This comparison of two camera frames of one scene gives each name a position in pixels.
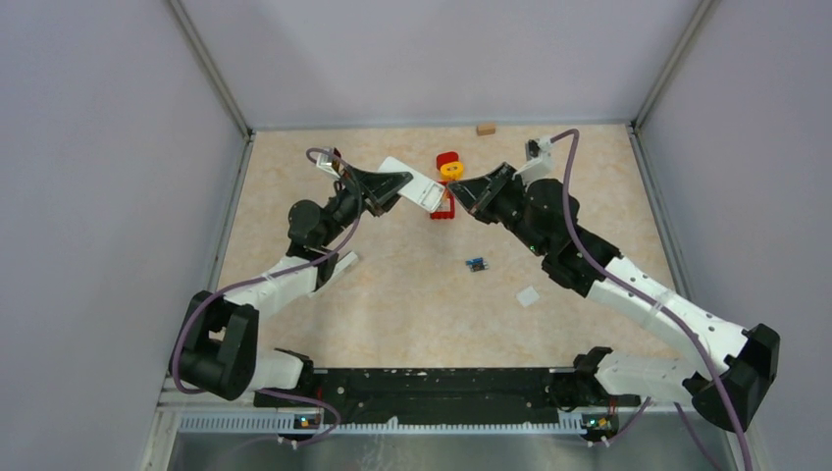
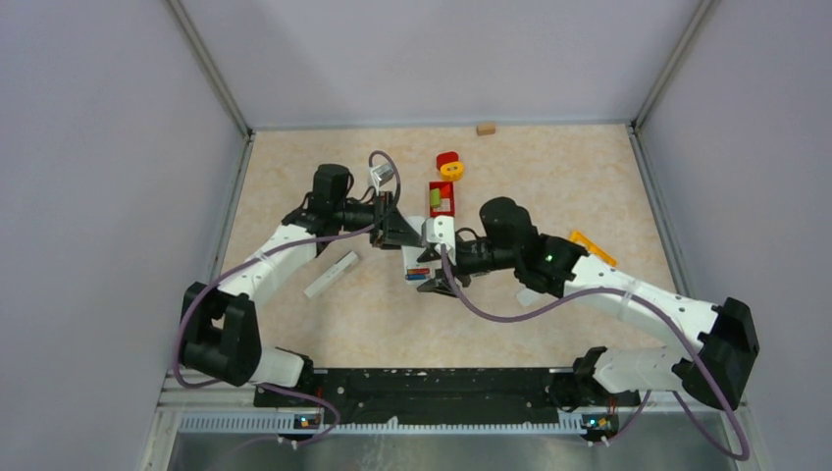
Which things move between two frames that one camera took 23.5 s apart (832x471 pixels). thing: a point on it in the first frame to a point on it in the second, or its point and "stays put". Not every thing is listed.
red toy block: [445, 157] stays put
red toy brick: [446, 210] stays put
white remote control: [423, 190] to [411, 254]
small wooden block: [486, 130] stays put
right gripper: [478, 195] to [439, 285]
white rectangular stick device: [340, 265] stays put
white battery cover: [527, 296] stays put
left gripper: [379, 185] to [398, 233]
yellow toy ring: [452, 171] stays put
